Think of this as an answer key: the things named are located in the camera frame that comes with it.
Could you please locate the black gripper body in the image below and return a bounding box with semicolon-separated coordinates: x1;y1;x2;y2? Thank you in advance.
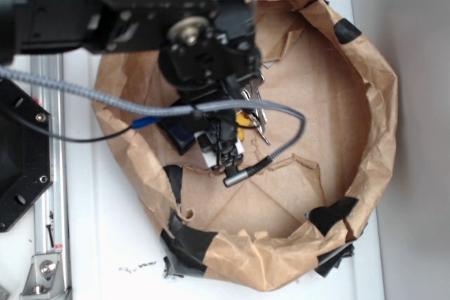
158;0;261;172

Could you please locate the yellow rubber duck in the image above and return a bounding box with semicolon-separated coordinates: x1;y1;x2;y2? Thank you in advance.
236;112;251;141

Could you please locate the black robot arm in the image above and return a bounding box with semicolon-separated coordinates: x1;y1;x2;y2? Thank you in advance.
1;0;260;106

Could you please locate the bunch of silver keys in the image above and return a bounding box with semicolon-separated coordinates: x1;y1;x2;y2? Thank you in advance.
241;72;271;145

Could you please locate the black leather wallet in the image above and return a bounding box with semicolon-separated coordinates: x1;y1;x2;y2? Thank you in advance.
157;112;197;155

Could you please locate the brown paper bin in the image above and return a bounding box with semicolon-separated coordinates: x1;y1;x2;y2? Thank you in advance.
108;0;398;292

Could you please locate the white tray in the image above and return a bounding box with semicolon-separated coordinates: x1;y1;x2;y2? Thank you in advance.
63;0;385;299

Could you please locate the thin black wire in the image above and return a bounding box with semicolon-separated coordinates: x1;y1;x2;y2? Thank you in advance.
0;103;159;144

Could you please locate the grey braided cable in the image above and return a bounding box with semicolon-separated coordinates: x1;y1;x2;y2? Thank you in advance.
0;65;307;188

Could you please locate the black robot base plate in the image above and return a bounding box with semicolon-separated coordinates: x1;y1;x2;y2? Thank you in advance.
1;79;51;233

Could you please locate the aluminium frame rail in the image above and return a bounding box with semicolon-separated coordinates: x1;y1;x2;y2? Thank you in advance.
30;55;72;299

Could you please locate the metal corner bracket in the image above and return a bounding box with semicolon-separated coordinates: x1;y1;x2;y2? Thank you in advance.
20;253;67;299

